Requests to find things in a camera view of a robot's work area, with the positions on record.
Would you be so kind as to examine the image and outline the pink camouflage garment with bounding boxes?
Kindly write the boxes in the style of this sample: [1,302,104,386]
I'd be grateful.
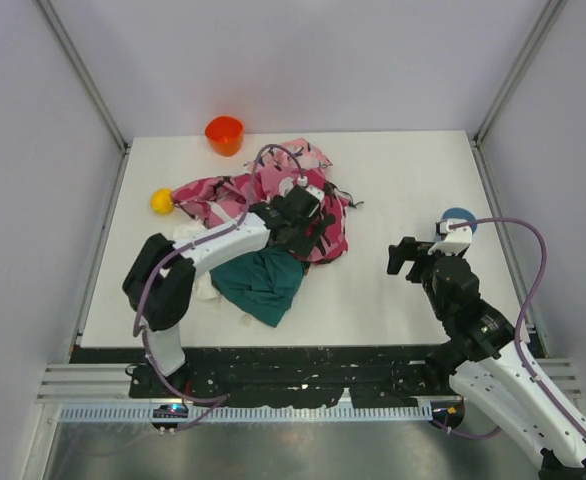
[171,166,355,264]

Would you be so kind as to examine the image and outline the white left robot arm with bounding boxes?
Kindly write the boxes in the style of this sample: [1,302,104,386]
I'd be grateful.
[122,185,326,376]

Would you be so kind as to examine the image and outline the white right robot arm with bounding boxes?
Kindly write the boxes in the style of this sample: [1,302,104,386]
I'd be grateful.
[387,237,586,479]

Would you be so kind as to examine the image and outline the light pink patterned cloth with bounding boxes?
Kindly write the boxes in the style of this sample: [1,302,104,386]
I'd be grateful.
[244,138,332,173]

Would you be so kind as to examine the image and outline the white cloth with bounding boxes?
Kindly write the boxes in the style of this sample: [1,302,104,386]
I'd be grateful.
[172,222,254,329]

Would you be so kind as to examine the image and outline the blue plastic cup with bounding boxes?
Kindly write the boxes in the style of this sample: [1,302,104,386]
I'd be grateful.
[437,207,477,243]

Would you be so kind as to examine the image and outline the teal green shorts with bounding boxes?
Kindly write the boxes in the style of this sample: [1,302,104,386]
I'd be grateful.
[210,247,306,328]

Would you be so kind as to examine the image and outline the orange plastic cup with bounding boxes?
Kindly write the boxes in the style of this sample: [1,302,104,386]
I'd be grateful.
[204,116,244,157]

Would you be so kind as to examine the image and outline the yellow lemon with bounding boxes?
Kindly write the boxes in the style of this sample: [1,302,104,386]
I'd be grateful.
[149,188,174,215]

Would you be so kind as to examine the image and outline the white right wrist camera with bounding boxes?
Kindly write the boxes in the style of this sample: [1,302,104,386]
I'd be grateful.
[428,218,473,256]

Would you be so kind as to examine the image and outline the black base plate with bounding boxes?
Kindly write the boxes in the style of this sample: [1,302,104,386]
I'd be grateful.
[70,344,462,409]

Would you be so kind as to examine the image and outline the left aluminium frame post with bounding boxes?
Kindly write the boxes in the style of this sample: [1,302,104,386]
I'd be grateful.
[32,0,130,151]

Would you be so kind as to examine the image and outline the aluminium frame post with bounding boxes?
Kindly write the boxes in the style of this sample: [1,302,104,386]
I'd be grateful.
[472,0,569,149]
[32,0,130,151]

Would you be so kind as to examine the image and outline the right aluminium frame post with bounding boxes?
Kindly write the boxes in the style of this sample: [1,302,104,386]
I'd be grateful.
[472,0,569,149]

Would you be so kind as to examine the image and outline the white slotted cable duct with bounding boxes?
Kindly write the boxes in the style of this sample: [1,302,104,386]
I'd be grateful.
[59,402,433,423]

